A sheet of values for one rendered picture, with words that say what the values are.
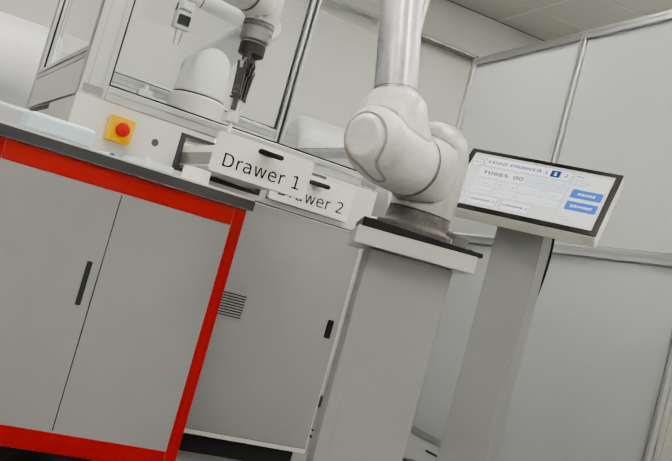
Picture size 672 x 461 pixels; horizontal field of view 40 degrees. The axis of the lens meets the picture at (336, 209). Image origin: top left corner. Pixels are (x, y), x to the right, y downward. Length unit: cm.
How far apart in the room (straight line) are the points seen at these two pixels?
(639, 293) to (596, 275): 27
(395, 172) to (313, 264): 102
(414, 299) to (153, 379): 63
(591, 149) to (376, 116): 225
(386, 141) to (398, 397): 59
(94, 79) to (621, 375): 216
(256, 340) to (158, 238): 85
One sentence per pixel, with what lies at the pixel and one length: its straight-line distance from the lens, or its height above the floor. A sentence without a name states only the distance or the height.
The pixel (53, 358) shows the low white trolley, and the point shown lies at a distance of 213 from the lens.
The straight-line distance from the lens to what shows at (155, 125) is 275.
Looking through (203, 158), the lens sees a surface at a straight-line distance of 257.
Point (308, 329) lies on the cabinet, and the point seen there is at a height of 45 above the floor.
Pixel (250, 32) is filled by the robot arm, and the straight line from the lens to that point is 262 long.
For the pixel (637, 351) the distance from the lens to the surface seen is 357.
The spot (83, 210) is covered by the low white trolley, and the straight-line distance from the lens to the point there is 210.
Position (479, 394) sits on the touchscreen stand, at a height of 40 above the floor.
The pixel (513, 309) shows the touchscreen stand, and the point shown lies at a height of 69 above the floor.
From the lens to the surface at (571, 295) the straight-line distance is 394.
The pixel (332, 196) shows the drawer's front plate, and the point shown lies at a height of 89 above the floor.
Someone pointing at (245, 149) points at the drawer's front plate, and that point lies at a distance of 247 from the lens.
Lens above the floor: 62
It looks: 5 degrees up
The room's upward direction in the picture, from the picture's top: 15 degrees clockwise
